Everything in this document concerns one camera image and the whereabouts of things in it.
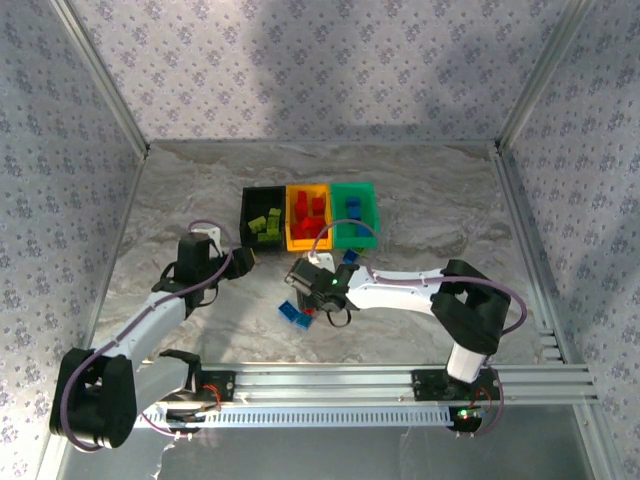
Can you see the red lego brick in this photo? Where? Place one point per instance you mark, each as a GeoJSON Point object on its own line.
{"type": "Point", "coordinates": [299, 232]}
{"type": "Point", "coordinates": [318, 233]}
{"type": "Point", "coordinates": [318, 205]}
{"type": "Point", "coordinates": [309, 312]}
{"type": "Point", "coordinates": [301, 211]}
{"type": "Point", "coordinates": [301, 196]}
{"type": "Point", "coordinates": [312, 223]}

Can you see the yellow plastic bin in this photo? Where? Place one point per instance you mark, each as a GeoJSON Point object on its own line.
{"type": "Point", "coordinates": [310, 245]}

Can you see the black plastic bin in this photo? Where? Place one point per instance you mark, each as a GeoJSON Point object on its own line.
{"type": "Point", "coordinates": [255, 200]}

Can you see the green plastic bin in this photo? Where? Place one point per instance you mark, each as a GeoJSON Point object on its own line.
{"type": "Point", "coordinates": [370, 205]}

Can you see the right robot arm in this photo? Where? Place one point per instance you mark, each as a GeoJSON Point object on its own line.
{"type": "Point", "coordinates": [400, 292]}

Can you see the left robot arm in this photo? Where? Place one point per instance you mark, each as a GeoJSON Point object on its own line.
{"type": "Point", "coordinates": [150, 320]}

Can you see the black controller board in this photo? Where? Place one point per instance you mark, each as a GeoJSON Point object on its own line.
{"type": "Point", "coordinates": [182, 416]}
{"type": "Point", "coordinates": [467, 422]}

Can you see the grey metal base panel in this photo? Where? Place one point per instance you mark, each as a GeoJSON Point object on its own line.
{"type": "Point", "coordinates": [325, 455]}

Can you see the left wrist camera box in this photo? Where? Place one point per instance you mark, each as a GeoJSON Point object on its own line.
{"type": "Point", "coordinates": [207, 237]}

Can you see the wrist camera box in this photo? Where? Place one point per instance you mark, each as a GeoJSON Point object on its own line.
{"type": "Point", "coordinates": [207, 237]}
{"type": "Point", "coordinates": [320, 260]}

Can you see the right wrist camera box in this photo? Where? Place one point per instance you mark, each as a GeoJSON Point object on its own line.
{"type": "Point", "coordinates": [320, 260]}

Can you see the aluminium mounting rail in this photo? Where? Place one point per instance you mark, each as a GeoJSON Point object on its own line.
{"type": "Point", "coordinates": [325, 385]}

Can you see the aluminium table edge rail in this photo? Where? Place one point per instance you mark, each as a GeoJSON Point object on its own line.
{"type": "Point", "coordinates": [112, 250]}
{"type": "Point", "coordinates": [527, 225]}

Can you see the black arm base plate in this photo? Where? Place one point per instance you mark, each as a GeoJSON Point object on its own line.
{"type": "Point", "coordinates": [425, 385]}
{"type": "Point", "coordinates": [225, 387]}

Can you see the aluminium frame post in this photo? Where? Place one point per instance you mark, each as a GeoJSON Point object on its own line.
{"type": "Point", "coordinates": [542, 75]}
{"type": "Point", "coordinates": [102, 75]}

